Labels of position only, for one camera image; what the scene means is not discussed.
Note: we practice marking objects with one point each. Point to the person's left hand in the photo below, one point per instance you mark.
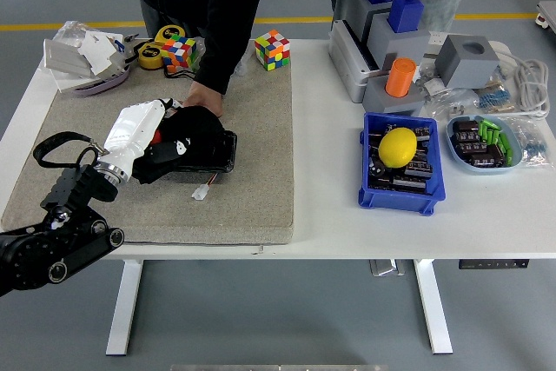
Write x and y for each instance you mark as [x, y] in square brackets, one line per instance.
[208, 99]

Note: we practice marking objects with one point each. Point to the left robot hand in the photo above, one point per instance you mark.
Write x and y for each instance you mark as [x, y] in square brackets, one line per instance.
[130, 132]

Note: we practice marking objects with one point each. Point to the black rag with red patch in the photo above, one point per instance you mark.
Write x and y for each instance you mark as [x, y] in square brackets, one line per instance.
[195, 127]

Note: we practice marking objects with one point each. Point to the person's left forearm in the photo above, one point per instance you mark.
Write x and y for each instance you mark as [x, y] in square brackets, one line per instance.
[221, 54]

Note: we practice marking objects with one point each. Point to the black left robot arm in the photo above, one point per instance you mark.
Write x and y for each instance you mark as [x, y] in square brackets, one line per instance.
[43, 253]

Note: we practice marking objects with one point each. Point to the black table control panel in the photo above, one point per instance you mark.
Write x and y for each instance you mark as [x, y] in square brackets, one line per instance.
[495, 264]

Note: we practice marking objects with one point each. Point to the clear bag of metal nuts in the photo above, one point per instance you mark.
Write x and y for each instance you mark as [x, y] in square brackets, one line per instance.
[243, 68]

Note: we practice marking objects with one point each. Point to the multicolour puzzle cube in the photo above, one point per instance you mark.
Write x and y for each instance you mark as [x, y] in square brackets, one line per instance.
[180, 53]
[273, 50]

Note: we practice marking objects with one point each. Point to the purple tray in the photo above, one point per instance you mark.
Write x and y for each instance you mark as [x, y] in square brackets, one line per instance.
[106, 82]

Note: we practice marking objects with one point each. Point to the yellow tape measure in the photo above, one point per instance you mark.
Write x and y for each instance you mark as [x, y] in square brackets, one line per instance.
[169, 34]
[150, 56]

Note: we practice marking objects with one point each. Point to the white flat plate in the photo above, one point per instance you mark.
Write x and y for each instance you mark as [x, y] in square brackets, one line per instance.
[69, 83]

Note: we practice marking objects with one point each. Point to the grey-brown mat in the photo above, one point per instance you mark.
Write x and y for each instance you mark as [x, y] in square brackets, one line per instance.
[243, 206]

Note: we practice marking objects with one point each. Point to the clear plastic bag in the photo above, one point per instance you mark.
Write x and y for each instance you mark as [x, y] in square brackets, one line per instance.
[69, 30]

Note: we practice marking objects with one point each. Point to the grey holder block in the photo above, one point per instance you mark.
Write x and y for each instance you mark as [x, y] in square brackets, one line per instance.
[391, 106]
[358, 10]
[404, 47]

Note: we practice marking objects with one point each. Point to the white table leg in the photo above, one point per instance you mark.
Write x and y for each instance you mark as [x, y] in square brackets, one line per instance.
[432, 310]
[123, 310]

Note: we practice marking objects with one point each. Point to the black capacitor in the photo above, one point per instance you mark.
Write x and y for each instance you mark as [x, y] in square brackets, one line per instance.
[420, 170]
[377, 169]
[410, 183]
[422, 133]

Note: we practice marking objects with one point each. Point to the orange cylinder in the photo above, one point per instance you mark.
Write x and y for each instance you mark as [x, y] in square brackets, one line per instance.
[400, 77]

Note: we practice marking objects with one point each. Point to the yellow lemon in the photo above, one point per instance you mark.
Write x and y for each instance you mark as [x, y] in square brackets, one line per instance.
[397, 147]

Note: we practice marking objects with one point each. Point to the blue plastic bin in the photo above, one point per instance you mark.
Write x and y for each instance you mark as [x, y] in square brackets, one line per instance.
[391, 201]

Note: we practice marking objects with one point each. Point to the small bag of white parts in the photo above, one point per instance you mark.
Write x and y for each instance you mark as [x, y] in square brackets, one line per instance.
[432, 84]

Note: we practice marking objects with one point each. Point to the white power strip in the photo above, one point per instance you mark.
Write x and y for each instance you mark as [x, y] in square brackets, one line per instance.
[436, 38]

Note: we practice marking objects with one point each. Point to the clear bag with plug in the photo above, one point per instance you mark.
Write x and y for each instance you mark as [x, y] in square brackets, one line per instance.
[452, 104]

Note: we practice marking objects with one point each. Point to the grey cube with round hole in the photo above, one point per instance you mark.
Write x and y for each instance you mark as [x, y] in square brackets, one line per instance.
[460, 69]

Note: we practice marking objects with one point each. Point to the brown capacitor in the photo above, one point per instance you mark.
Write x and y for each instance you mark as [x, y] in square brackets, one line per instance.
[470, 148]
[465, 137]
[465, 126]

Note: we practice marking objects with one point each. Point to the light blue dish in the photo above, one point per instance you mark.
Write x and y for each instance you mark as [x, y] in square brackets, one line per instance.
[460, 162]

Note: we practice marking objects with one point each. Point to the green cylindrical battery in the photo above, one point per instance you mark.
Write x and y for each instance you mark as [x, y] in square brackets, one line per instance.
[506, 149]
[489, 124]

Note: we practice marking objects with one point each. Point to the bag of blue resistors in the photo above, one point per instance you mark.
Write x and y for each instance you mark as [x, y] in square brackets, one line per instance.
[534, 145]
[495, 99]

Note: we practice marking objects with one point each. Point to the white cart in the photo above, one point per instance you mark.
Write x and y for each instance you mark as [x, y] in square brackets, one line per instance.
[548, 15]

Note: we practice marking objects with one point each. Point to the light grey enclosure box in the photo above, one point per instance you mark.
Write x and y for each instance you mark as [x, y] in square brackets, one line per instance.
[343, 58]

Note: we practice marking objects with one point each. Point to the metal bracket under table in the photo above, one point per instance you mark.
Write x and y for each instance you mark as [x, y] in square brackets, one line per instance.
[384, 267]

